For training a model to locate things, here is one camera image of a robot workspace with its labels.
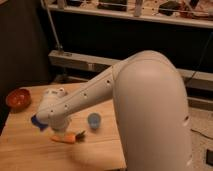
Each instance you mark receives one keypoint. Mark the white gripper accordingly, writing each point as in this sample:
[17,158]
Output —
[60,125]

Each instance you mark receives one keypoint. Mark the orange pepper with dark stem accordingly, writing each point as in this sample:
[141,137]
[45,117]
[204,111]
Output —
[69,137]

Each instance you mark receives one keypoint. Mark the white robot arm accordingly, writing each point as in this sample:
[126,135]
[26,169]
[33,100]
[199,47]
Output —
[151,110]

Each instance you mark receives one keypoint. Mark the blue sponge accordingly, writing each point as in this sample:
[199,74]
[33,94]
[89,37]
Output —
[38,124]

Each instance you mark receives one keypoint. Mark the white bottle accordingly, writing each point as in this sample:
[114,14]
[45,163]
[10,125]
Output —
[61,92]

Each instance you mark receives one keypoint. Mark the small blue cup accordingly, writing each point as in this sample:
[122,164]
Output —
[94,120]

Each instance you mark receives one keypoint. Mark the red-brown bowl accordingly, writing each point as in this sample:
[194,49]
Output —
[18,99]

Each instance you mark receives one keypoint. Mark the wooden shelf with clutter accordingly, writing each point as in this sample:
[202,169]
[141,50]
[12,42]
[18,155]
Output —
[193,13]

